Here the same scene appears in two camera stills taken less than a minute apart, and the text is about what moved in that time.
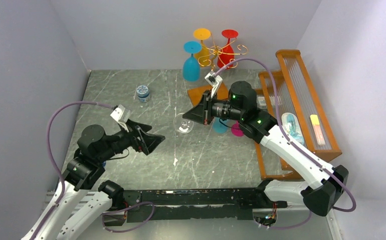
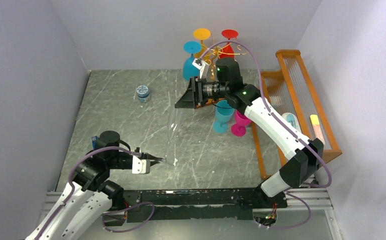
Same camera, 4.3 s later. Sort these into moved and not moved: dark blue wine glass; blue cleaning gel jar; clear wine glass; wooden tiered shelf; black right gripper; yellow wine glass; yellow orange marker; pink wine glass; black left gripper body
Moved: black left gripper body; clear wine glass; black right gripper
Not moved: blue cleaning gel jar; yellow orange marker; yellow wine glass; wooden tiered shelf; pink wine glass; dark blue wine glass
